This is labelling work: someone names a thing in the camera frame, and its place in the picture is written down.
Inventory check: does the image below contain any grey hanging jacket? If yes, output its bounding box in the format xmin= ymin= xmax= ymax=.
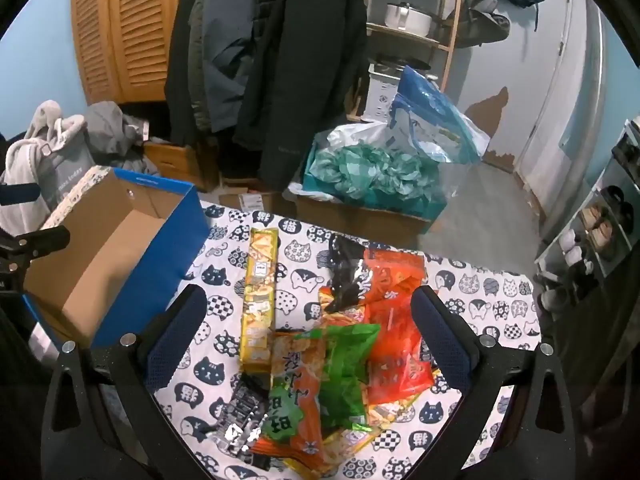
xmin=187 ymin=0 xmax=257 ymax=133

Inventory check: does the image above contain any cat print tablecloth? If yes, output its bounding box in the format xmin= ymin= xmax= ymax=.
xmin=100 ymin=202 xmax=543 ymax=480

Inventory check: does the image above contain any wooden crate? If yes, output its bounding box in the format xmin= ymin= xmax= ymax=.
xmin=142 ymin=140 xmax=221 ymax=193

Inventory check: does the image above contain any brown shoe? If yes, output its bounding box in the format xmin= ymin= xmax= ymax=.
xmin=580 ymin=202 xmax=609 ymax=224
xmin=590 ymin=220 xmax=617 ymax=244

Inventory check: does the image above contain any black foil snack packet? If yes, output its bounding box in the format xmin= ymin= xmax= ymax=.
xmin=207 ymin=372 xmax=273 ymax=453

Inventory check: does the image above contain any wooden shelf rack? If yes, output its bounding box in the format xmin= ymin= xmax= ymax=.
xmin=350 ymin=0 xmax=466 ymax=122

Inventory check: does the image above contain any grey tote bag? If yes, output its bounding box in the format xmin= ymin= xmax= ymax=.
xmin=35 ymin=130 xmax=98 ymax=211

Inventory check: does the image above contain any blue cardboard box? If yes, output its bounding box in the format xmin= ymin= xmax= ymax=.
xmin=22 ymin=167 xmax=211 ymax=356

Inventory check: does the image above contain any black shoe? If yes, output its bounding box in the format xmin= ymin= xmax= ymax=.
xmin=599 ymin=185 xmax=636 ymax=212

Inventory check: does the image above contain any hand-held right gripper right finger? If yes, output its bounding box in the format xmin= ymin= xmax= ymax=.
xmin=410 ymin=285 xmax=591 ymax=480

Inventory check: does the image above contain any white shoe rack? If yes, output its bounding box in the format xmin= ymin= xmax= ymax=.
xmin=534 ymin=117 xmax=640 ymax=311

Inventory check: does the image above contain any white pot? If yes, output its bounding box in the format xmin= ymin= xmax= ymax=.
xmin=384 ymin=2 xmax=434 ymax=37

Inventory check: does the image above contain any white storage box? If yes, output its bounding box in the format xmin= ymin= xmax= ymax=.
xmin=367 ymin=64 xmax=407 ymax=121

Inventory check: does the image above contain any wooden louvered cabinet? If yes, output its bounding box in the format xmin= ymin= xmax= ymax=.
xmin=70 ymin=0 xmax=193 ymax=106

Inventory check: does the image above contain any green snack bag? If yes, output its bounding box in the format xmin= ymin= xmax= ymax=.
xmin=295 ymin=322 xmax=383 ymax=433

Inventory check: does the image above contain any large cardboard box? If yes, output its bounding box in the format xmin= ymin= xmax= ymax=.
xmin=287 ymin=184 xmax=442 ymax=247

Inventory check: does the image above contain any orange snack bag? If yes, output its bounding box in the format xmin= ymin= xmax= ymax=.
xmin=365 ymin=250 xmax=436 ymax=403

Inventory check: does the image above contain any white plastic bag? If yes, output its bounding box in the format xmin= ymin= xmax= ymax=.
xmin=312 ymin=120 xmax=397 ymax=162

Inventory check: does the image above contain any blue plastic bag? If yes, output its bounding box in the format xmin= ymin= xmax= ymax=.
xmin=389 ymin=65 xmax=492 ymax=166

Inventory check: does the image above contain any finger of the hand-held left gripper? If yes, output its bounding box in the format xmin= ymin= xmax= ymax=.
xmin=0 ymin=183 xmax=41 ymax=207
xmin=0 ymin=225 xmax=71 ymax=263

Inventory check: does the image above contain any dark hanging jacket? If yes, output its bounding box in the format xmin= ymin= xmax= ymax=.
xmin=164 ymin=0 xmax=211 ymax=147

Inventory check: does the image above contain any white door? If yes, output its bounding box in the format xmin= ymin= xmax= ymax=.
xmin=515 ymin=0 xmax=607 ymax=241

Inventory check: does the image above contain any long yellow snack packet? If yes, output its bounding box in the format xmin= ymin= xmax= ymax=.
xmin=239 ymin=227 xmax=280 ymax=373

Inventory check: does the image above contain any black snack bag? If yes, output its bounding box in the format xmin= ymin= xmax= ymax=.
xmin=327 ymin=235 xmax=383 ymax=313

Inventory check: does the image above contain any orange rice cracker bag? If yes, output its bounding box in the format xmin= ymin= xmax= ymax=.
xmin=250 ymin=332 xmax=341 ymax=476

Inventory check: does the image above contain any grey jacket pile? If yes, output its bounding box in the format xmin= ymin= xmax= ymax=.
xmin=82 ymin=101 xmax=162 ymax=177

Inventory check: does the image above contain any small labelled cardboard box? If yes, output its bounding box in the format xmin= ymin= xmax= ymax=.
xmin=219 ymin=187 xmax=297 ymax=217

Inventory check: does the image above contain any red yellow-edged snack packet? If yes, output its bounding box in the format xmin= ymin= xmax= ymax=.
xmin=320 ymin=285 xmax=443 ymax=441

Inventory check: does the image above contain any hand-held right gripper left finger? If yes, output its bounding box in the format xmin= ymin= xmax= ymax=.
xmin=40 ymin=284 xmax=208 ymax=480

